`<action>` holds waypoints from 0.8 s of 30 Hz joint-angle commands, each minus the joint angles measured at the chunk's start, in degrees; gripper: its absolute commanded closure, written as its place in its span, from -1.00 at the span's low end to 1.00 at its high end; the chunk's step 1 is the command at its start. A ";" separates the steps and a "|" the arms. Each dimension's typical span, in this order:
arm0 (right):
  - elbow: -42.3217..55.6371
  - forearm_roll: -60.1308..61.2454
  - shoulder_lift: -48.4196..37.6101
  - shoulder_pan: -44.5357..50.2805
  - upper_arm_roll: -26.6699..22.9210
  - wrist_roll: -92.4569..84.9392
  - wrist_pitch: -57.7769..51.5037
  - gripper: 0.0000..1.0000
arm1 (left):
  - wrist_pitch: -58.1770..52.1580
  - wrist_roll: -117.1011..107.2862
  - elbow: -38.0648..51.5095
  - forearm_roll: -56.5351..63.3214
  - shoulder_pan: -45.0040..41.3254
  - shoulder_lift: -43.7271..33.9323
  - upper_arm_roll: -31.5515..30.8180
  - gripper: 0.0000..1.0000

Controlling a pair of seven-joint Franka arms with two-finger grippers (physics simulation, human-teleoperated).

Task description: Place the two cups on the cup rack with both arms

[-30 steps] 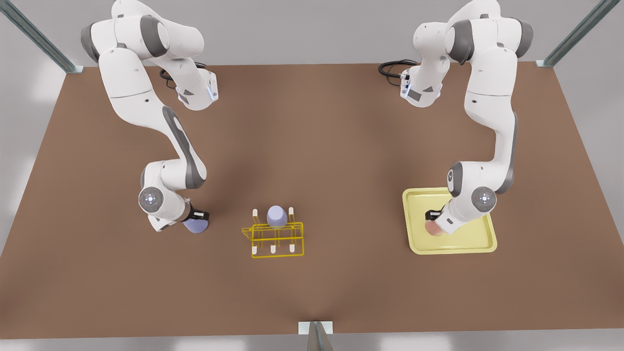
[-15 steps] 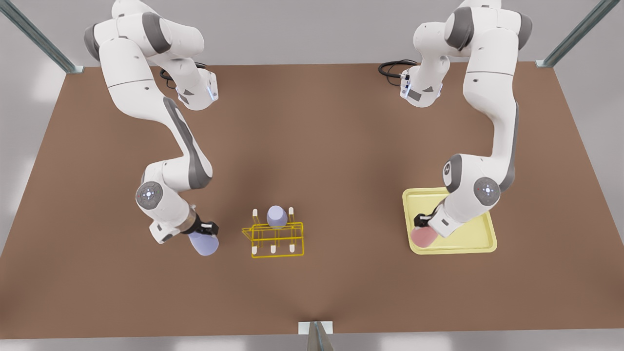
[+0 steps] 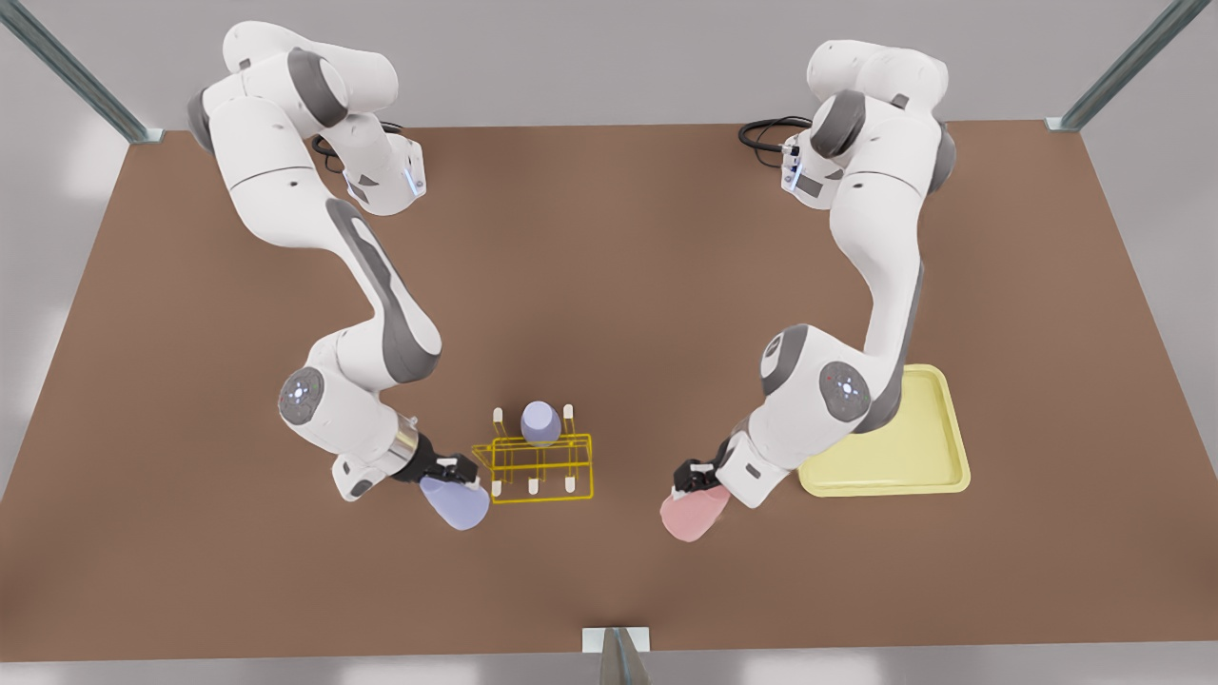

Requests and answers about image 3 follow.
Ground lavender cup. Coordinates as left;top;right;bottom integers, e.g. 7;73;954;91
521;401;562;447
420;476;491;532

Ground silver frame post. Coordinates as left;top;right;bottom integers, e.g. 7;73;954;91
582;626;651;685
1045;0;1212;132
0;0;165;145

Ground pale yellow tray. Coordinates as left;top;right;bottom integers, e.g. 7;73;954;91
797;364;972;499

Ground yellow wire cup rack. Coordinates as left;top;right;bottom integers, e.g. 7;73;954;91
471;404;595;504

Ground pink cup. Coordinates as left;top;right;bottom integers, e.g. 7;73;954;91
659;485;732;543

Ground black cable loop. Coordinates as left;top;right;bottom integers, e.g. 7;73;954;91
311;121;404;174
738;115;815;173

